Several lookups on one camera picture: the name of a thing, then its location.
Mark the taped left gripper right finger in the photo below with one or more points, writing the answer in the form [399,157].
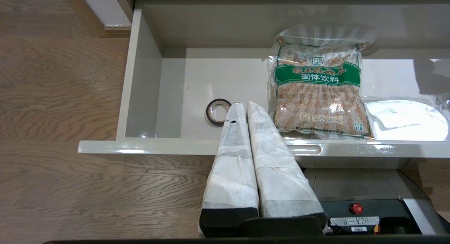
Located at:
[277,177]

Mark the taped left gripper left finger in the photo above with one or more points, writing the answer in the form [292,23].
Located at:
[232,173]

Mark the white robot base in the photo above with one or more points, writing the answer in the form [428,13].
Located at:
[351,182]

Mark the red robot base button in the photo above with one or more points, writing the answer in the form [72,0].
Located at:
[356,208]

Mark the black tape roll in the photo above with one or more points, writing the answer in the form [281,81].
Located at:
[208,114]

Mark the green labelled drink powder bag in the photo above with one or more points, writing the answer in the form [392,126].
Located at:
[316,100]

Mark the white handwritten label sticker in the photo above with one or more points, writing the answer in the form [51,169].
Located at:
[355,221]

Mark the white slippers in plastic bag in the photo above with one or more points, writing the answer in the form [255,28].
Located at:
[404,121]

